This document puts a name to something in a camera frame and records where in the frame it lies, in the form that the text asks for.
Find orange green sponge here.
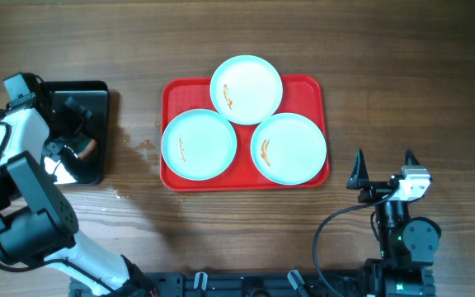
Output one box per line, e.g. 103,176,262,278
77,139,97,159

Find light blue plate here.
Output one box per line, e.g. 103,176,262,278
250,113,327,186
209,55,284,125
161,109,238,182

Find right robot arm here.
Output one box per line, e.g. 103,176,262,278
346,150,442,297

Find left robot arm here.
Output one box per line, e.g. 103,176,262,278
0,96,157,296

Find red plastic tray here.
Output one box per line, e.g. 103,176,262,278
160,74,327,192

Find black water basin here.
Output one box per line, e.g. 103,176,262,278
41,81,110,185

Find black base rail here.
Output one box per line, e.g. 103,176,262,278
68,270,436,297

